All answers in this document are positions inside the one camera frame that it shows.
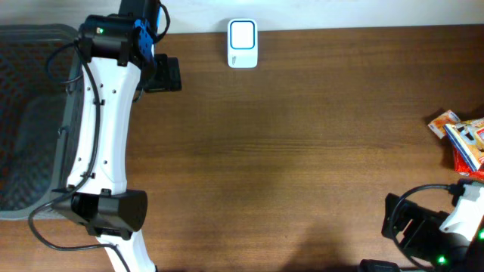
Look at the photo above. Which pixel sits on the orange Kleenex tissue pack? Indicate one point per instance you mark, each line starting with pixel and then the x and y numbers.
pixel 437 125

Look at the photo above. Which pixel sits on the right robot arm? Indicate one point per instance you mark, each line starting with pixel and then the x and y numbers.
pixel 473 259

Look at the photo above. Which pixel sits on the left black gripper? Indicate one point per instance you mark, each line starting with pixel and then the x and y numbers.
pixel 166 74

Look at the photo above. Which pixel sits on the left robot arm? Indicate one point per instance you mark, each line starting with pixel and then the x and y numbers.
pixel 118 62

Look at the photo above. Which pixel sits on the grey plastic mesh basket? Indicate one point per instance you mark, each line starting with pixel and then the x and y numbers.
pixel 40 115

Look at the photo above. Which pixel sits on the white barcode scanner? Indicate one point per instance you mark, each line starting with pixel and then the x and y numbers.
pixel 242 43

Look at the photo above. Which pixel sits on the yellow snack bag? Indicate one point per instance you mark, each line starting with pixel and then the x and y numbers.
pixel 467 138

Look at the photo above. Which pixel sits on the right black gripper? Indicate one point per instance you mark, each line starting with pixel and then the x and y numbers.
pixel 395 218

